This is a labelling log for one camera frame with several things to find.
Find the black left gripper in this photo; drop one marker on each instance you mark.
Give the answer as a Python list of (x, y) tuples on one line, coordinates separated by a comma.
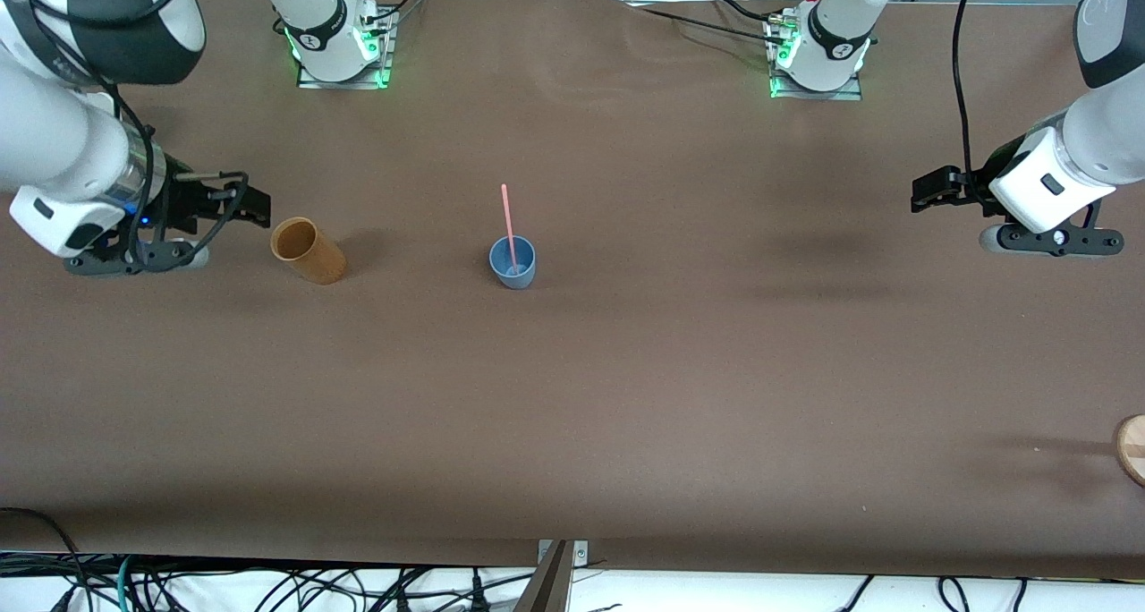
[(990, 180)]

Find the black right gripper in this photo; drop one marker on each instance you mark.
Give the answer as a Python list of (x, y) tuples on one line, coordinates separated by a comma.
[(185, 197)]

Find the pink straw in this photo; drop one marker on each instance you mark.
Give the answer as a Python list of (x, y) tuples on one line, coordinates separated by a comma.
[(508, 214)]

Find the blue cup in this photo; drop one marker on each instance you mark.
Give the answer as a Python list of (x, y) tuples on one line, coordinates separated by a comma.
[(514, 281)]

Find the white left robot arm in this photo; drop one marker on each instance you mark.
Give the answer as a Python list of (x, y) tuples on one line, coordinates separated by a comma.
[(1109, 120)]

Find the bamboo wooden cup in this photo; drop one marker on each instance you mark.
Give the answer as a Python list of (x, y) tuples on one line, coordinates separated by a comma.
[(326, 259)]

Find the round wooden board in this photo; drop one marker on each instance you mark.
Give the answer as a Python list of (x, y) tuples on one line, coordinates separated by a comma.
[(1134, 451)]

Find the grey metal bar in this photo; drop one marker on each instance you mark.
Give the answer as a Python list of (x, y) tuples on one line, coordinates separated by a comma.
[(546, 590)]

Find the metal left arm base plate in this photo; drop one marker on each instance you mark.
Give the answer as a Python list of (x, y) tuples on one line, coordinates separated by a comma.
[(850, 94)]

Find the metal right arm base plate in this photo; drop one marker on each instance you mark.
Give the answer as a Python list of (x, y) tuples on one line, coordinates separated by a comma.
[(313, 81)]

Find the small metal table bracket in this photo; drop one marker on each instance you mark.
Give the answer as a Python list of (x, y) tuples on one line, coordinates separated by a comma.
[(580, 554)]

